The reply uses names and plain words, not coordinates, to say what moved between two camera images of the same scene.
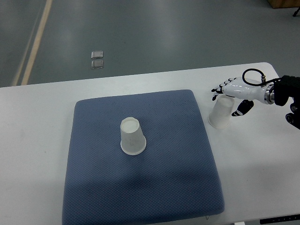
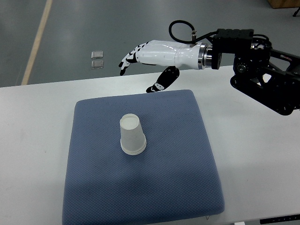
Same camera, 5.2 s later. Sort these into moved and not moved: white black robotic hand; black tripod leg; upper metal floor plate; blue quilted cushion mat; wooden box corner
Moved: white black robotic hand
Not moved: black tripod leg; blue quilted cushion mat; wooden box corner; upper metal floor plate
